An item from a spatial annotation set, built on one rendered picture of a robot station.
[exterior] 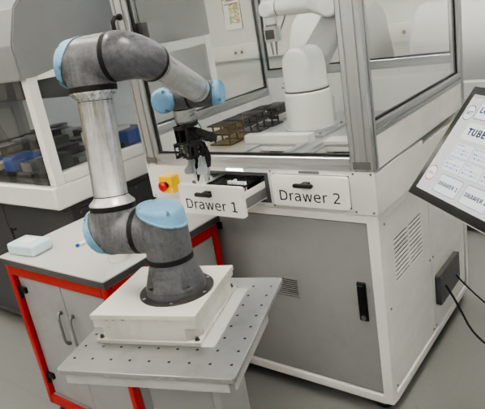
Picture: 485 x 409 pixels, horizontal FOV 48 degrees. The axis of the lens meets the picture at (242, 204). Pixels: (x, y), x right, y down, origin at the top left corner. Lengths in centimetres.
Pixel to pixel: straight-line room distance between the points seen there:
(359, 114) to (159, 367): 93
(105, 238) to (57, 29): 132
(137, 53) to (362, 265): 104
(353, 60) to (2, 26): 143
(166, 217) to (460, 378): 149
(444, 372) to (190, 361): 138
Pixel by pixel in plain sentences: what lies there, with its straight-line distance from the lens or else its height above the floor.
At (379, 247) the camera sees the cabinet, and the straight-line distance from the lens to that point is 184.
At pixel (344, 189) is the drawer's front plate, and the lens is 178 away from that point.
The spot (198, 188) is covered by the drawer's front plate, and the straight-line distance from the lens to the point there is 195.
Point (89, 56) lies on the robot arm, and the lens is 135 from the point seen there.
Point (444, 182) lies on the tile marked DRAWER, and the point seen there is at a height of 101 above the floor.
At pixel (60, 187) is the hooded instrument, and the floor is 90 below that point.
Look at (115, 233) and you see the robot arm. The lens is 138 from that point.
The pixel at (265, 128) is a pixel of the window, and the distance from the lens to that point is 191.
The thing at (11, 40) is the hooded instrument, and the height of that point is 152.
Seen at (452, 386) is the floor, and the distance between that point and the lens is 237.
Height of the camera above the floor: 145
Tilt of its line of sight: 18 degrees down
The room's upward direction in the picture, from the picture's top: 10 degrees counter-clockwise
